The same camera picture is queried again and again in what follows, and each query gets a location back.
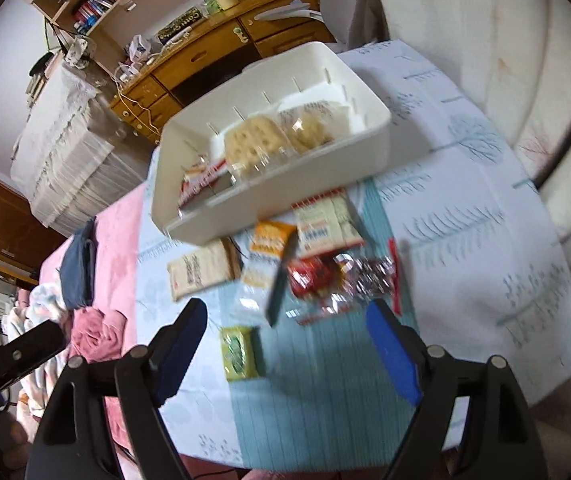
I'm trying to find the navy folded garment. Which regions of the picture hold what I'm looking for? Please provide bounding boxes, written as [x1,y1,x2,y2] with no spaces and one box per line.
[59,217,98,310]

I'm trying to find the wooden door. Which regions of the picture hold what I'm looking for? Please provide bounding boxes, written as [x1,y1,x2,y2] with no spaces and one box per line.
[0,182,65,283]

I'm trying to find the oats bar packet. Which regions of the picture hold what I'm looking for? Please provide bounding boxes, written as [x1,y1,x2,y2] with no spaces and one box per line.
[239,221,296,325]

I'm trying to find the LiPO biscuit packet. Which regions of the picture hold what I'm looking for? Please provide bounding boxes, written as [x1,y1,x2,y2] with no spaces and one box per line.
[291,188,365,259]

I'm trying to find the white plastic storage bin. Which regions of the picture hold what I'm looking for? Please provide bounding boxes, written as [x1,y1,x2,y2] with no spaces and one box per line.
[151,42,392,245]

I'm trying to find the red white snack packet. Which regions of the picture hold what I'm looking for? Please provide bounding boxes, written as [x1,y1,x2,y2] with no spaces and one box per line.
[177,158,235,214]

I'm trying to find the dark printed desk box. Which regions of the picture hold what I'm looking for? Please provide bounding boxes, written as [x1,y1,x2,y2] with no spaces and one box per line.
[156,6,204,46]

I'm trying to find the beige cracker packet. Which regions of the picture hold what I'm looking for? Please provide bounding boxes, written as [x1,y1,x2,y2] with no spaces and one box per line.
[167,237,241,301]

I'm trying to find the green small snack packet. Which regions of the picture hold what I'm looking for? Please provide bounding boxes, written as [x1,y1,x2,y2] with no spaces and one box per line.
[220,326,260,382]

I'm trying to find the cream mug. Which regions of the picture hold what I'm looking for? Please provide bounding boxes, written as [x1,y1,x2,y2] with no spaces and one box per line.
[215,0,239,11]

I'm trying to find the grey office chair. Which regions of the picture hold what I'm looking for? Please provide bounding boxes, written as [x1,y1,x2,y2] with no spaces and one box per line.
[254,0,385,53]

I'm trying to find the crumpled pink towel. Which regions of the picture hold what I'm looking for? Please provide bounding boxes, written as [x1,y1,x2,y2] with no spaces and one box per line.
[70,308,127,363]

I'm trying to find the round cracker clear pack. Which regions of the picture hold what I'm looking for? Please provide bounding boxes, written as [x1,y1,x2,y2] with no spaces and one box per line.
[224,115,295,180]

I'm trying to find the clear pack pale pastry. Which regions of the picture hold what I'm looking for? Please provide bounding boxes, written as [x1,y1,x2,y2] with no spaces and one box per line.
[277,101,351,155]

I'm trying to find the brownie pack red edges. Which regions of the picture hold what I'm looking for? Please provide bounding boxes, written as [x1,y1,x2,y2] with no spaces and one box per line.
[287,237,401,325]

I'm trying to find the pink bed blanket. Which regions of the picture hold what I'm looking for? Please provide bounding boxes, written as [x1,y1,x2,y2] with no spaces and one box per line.
[2,184,146,441]

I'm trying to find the tree-patterned tablecloth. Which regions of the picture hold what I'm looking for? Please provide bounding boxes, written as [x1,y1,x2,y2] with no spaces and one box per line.
[161,40,571,472]

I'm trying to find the wooden desk with drawers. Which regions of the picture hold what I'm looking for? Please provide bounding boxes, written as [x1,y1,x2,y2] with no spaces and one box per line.
[111,0,334,144]

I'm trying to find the red round candy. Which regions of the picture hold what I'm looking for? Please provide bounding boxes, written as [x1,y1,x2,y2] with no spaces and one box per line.
[287,257,343,301]

